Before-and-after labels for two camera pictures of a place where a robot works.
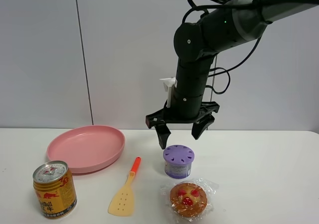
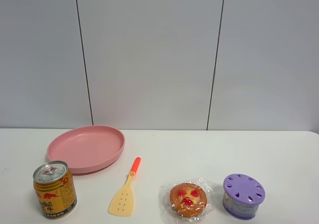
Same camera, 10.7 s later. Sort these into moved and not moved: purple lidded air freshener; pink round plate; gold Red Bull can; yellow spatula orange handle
Moved: purple lidded air freshener
Not moved: yellow spatula orange handle; pink round plate; gold Red Bull can
